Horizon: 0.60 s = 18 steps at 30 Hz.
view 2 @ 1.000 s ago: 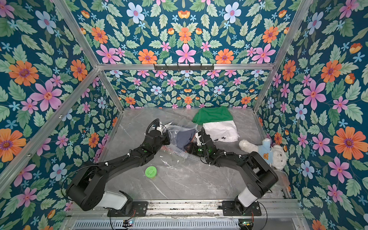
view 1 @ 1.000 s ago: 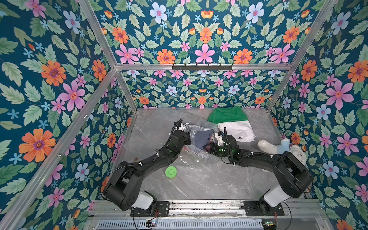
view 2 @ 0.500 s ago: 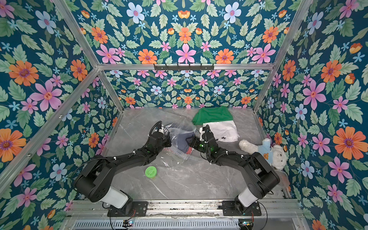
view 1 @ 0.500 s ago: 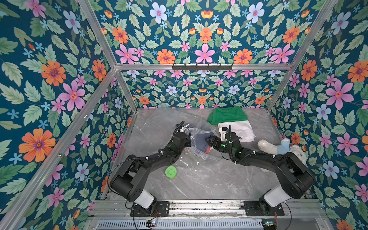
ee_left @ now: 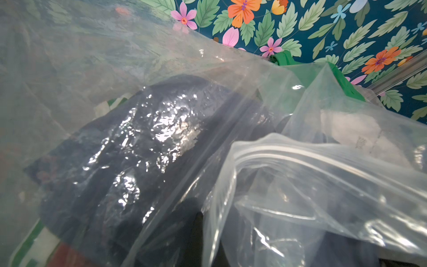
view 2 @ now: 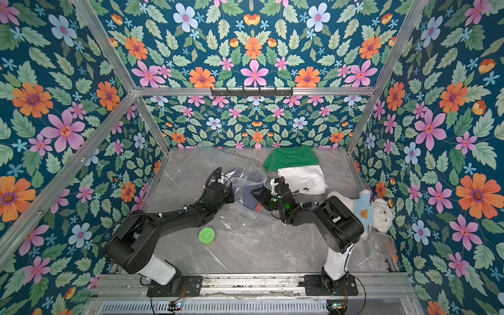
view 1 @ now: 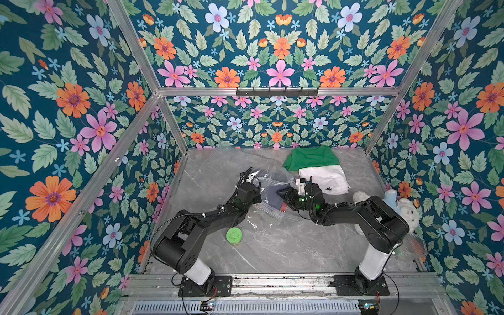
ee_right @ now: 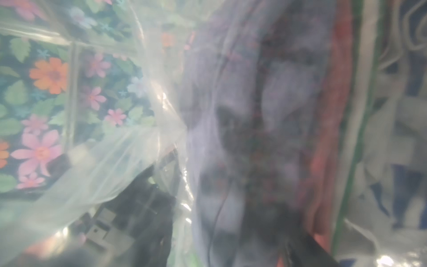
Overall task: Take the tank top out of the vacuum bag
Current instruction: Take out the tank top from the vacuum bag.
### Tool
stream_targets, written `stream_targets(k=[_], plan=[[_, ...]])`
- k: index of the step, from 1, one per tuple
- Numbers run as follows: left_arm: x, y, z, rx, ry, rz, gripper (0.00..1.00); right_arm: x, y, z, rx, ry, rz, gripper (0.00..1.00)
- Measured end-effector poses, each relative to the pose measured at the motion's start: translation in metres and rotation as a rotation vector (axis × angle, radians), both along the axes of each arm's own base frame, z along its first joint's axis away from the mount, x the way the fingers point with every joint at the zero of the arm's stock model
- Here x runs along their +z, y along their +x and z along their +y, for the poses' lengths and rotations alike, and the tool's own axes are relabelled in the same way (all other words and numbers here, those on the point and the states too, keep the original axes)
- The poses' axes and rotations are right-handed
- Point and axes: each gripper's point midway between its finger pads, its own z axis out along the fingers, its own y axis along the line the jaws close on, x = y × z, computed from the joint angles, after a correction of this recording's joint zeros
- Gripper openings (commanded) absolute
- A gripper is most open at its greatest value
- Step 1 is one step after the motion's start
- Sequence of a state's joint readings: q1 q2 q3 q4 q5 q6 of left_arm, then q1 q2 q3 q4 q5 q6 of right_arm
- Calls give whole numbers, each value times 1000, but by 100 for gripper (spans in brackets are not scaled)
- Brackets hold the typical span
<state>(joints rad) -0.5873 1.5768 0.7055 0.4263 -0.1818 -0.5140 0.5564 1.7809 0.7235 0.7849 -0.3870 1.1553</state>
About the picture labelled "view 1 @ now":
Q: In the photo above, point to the navy blue garment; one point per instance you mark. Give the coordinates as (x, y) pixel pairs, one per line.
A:
(272, 199)

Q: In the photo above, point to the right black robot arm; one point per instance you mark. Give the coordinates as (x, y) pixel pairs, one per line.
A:
(382, 226)

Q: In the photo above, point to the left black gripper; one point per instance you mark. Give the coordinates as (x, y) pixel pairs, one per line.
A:
(254, 193)

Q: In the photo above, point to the clear plastic mesh cup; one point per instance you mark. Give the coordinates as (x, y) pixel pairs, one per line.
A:
(412, 247)

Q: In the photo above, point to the bag of clothes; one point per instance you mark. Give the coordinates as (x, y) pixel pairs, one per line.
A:
(271, 176)

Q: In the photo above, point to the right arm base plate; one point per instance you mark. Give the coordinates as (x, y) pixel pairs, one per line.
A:
(360, 285)

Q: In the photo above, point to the white teddy bear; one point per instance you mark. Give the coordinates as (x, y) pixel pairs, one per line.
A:
(404, 207)

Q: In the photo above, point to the black hook rail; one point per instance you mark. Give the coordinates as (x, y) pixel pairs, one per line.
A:
(276, 92)

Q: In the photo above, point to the aluminium front rail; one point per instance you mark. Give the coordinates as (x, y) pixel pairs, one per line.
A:
(408, 285)

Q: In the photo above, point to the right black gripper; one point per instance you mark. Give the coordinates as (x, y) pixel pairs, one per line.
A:
(296, 193)

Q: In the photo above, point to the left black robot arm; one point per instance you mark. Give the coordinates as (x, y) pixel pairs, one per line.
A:
(180, 242)

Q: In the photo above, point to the white garment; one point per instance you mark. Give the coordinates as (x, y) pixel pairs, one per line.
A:
(331, 179)

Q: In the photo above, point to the green tank top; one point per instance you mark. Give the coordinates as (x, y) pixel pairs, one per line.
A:
(301, 158)

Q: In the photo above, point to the green round lid container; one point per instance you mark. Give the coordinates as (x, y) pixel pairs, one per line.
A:
(234, 236)

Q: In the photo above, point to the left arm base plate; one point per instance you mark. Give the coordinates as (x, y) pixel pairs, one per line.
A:
(216, 286)

